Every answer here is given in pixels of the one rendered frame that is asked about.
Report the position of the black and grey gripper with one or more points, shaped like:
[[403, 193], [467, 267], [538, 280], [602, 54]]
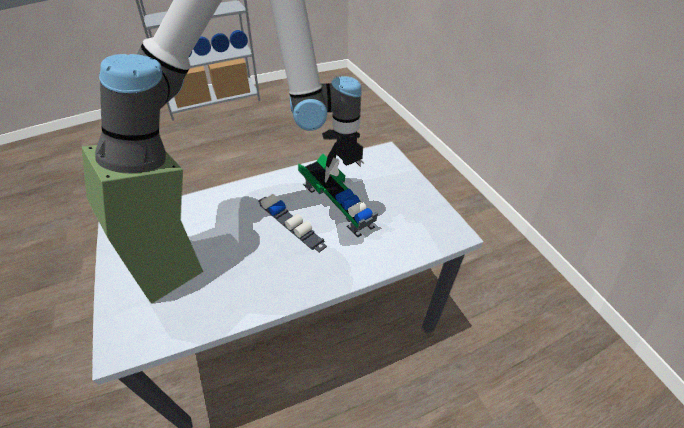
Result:
[[351, 155]]

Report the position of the blue cylinder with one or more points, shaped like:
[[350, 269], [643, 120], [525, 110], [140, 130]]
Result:
[[277, 207], [350, 201], [344, 195], [365, 214]]

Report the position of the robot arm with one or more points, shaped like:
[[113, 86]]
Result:
[[132, 87]]

